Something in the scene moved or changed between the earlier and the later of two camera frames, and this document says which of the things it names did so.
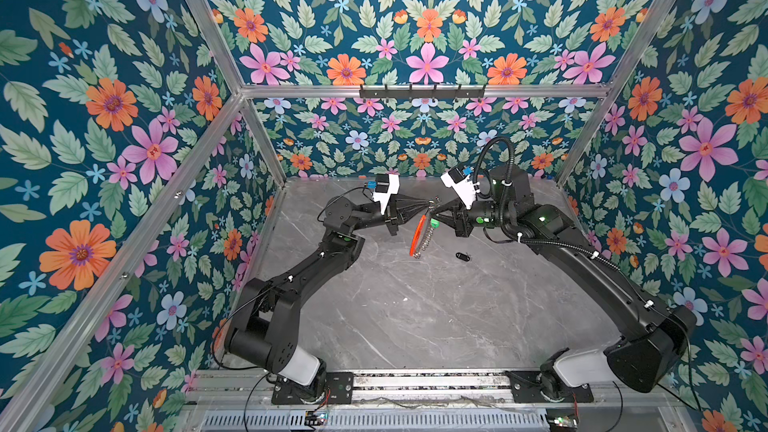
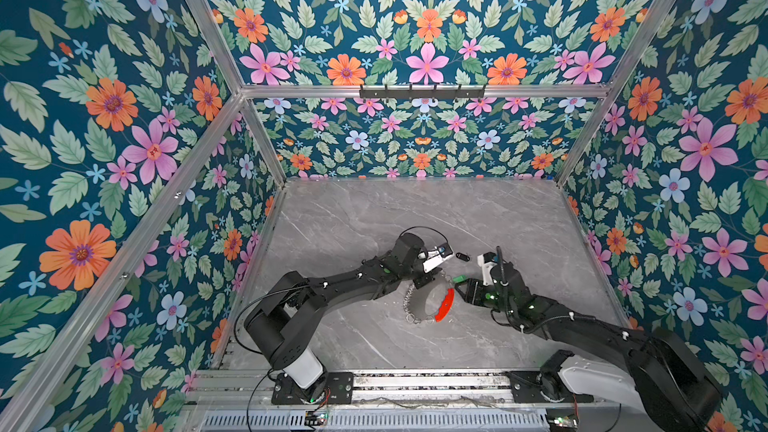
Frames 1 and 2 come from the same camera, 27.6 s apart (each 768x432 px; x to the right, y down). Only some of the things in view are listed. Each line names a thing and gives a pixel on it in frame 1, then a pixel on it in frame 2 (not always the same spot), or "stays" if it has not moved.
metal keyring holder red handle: (423, 234) to (430, 301)
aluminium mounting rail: (227, 388) stays
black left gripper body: (390, 220) to (426, 277)
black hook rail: (421, 92) stays
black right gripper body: (464, 221) to (477, 292)
